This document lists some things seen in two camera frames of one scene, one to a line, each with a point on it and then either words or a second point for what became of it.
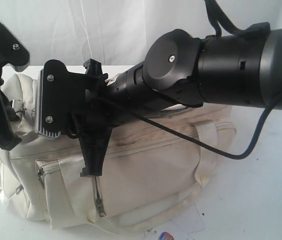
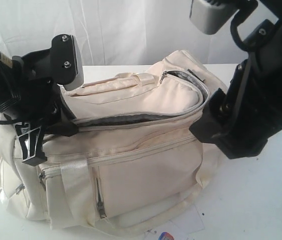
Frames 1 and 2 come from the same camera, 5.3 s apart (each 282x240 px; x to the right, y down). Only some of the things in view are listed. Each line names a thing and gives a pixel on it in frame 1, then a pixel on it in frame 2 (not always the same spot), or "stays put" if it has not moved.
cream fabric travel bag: [151, 172] stays put
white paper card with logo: [179, 228] stays put
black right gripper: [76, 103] to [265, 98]
